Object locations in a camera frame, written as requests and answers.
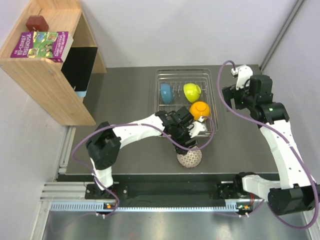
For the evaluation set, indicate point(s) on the purple treehouse book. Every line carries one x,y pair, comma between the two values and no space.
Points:
44,44

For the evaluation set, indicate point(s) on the metal wire dish rack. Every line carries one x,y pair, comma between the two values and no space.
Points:
177,78

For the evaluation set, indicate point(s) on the lime green bowl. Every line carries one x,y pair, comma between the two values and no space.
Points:
192,92

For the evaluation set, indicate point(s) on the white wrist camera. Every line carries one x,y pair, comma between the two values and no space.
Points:
195,128
243,74

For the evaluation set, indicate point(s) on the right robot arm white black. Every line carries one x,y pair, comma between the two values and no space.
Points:
296,191

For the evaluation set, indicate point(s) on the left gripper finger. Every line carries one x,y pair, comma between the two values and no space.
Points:
181,151
191,144

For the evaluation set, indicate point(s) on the orange yellow bowl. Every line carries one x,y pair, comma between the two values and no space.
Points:
200,109

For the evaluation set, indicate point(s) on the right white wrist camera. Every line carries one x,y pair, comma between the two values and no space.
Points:
243,74

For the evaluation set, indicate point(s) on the wooden shelf unit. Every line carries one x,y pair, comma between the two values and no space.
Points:
42,78

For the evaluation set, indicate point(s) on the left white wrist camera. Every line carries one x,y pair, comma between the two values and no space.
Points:
195,128

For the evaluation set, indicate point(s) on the dark red block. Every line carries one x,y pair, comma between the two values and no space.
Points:
37,23

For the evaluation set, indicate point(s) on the aluminium rail frame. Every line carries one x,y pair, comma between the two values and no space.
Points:
65,214

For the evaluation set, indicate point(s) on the blue bowl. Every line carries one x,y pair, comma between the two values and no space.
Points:
167,93

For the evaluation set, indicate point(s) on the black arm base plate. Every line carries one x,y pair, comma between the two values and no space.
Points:
170,190

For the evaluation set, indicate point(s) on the patterned beige upturned bowl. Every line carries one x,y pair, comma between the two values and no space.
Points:
191,159

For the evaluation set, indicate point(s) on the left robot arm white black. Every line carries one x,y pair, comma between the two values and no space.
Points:
103,148

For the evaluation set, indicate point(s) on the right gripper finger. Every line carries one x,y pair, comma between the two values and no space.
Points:
229,103
228,92

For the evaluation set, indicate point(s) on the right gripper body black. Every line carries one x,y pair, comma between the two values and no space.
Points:
243,100

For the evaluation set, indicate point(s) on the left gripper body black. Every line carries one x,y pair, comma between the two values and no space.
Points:
181,135

